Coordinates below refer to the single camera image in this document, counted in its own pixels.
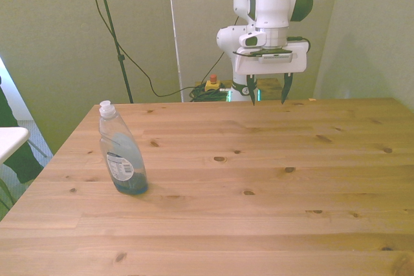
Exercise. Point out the black camera tripod stand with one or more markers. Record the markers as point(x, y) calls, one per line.
point(111, 27)

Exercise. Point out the white side table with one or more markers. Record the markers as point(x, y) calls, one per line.
point(10, 142)

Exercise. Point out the yellow emergency stop button box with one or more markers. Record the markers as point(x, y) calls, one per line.
point(213, 84)

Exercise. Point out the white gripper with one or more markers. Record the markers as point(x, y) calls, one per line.
point(271, 62)

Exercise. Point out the white vertical wall strip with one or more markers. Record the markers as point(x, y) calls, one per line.
point(175, 33)

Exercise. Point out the clear dish soap bottle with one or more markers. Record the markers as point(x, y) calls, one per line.
point(122, 154)

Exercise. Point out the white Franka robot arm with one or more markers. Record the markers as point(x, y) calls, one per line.
point(271, 1)

